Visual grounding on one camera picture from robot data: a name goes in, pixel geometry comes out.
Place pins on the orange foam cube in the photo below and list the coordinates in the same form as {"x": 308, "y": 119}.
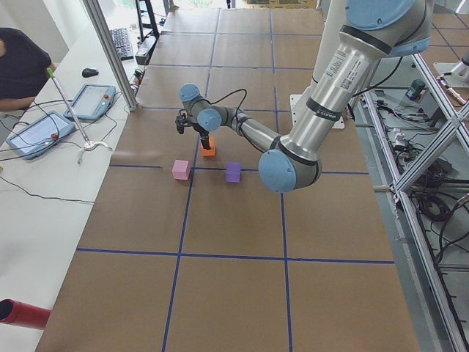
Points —
{"x": 212, "y": 152}

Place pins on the purple foam cube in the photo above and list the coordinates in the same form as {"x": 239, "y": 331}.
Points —
{"x": 233, "y": 172}

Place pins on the black keyboard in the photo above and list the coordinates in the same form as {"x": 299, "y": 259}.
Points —
{"x": 122, "y": 43}

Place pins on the pink foam cube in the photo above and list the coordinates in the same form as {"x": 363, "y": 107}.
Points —
{"x": 181, "y": 169}

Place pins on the blue teach pendant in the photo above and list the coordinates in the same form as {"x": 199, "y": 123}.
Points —
{"x": 41, "y": 135}
{"x": 93, "y": 101}

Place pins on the black computer mouse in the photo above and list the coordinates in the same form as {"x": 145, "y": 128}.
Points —
{"x": 89, "y": 72}

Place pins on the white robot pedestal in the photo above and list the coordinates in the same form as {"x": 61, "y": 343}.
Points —
{"x": 334, "y": 17}

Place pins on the red tube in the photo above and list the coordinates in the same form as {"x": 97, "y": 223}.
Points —
{"x": 21, "y": 314}

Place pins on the aluminium frame post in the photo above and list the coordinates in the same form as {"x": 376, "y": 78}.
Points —
{"x": 98, "y": 21}

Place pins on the far blue teach pendant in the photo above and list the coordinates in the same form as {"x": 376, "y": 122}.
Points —
{"x": 93, "y": 101}

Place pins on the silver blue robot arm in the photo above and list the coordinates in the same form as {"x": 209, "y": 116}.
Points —
{"x": 358, "y": 35}

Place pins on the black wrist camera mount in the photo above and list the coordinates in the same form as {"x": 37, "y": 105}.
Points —
{"x": 182, "y": 122}

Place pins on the silver rod green tip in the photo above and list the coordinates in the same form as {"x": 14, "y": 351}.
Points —
{"x": 89, "y": 145}

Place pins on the person in black shirt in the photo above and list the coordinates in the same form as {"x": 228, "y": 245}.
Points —
{"x": 24, "y": 70}

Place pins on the near blue teach pendant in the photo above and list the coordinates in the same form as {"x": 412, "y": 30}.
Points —
{"x": 41, "y": 135}

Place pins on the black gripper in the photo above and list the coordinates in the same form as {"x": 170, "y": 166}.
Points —
{"x": 202, "y": 132}

